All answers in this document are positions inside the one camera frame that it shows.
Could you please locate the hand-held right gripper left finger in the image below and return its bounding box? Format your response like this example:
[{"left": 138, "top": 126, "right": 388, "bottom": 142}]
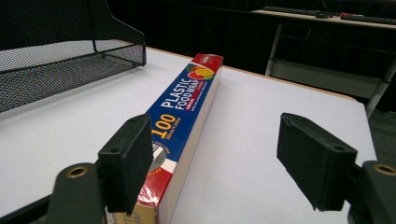
[{"left": 97, "top": 113, "right": 155, "bottom": 217}]

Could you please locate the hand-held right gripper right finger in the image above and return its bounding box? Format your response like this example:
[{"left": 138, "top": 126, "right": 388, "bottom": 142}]
[{"left": 276, "top": 112, "right": 359, "bottom": 212}]

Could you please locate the blue plastic wrap box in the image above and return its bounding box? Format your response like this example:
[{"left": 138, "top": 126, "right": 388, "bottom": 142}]
[{"left": 106, "top": 52, "right": 224, "bottom": 224}]

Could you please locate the black mesh desk organizer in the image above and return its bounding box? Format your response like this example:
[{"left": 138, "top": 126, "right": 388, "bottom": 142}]
[{"left": 0, "top": 0, "right": 148, "bottom": 114}]

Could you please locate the black round object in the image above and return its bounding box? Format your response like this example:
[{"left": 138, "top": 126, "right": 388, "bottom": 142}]
[{"left": 315, "top": 10, "right": 334, "bottom": 20}]

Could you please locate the black keyboard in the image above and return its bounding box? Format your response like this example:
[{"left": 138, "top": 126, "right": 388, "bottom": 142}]
[
  {"left": 262, "top": 6, "right": 321, "bottom": 17},
  {"left": 339, "top": 14, "right": 396, "bottom": 26}
]

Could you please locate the background desk with metal frame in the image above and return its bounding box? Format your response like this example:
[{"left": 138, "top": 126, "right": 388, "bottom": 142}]
[{"left": 250, "top": 8, "right": 396, "bottom": 119}]

